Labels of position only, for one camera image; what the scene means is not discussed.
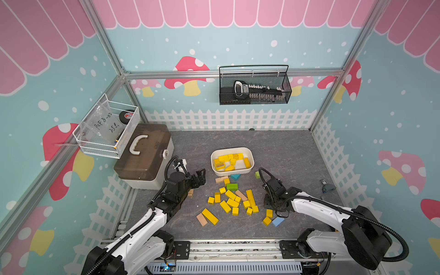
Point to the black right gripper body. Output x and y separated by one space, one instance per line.
270 203

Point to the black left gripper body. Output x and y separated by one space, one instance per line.
190 184

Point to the long yellow block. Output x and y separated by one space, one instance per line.
250 196
210 217

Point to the rainbow striped block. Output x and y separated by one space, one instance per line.
219 166

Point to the white oval plastic tub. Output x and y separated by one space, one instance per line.
232 161

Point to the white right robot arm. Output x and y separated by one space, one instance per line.
356 232

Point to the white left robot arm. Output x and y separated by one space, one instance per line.
146 240

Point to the light blue block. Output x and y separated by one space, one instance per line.
277 221

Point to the tan slanted block centre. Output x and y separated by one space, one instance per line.
241 195

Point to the tan wooden block bottom left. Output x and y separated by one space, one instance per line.
202 220

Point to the brown lidded storage box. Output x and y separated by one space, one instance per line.
143 162

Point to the tan long block near tub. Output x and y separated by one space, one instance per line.
221 179

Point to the teal triangular block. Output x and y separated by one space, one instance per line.
235 176

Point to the green rectangular block centre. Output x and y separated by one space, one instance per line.
232 187

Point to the grey blue clamp tool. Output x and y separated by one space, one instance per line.
326 186

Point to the black tape roll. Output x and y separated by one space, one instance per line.
125 116

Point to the clear wire wall basket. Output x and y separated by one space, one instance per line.
101 133

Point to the black wire mesh basket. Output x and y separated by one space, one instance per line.
254 84

